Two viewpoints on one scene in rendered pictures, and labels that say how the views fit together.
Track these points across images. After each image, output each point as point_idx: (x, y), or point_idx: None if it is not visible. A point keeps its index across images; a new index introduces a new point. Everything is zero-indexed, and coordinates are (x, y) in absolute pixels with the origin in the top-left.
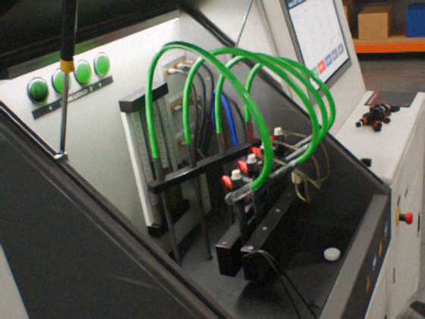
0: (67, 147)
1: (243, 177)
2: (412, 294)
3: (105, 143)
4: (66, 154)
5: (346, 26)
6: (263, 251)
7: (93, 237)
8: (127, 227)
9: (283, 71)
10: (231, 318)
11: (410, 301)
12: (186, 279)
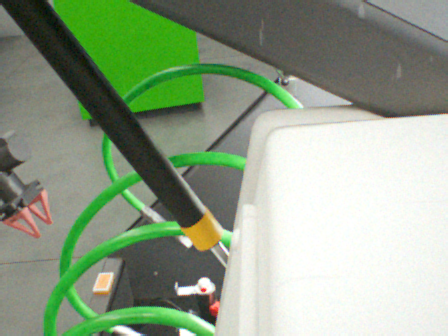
0: None
1: (195, 292)
2: (13, 155)
3: None
4: (279, 80)
5: None
6: (163, 299)
7: None
8: (222, 133)
9: (93, 199)
10: (154, 207)
11: (16, 144)
12: (183, 177)
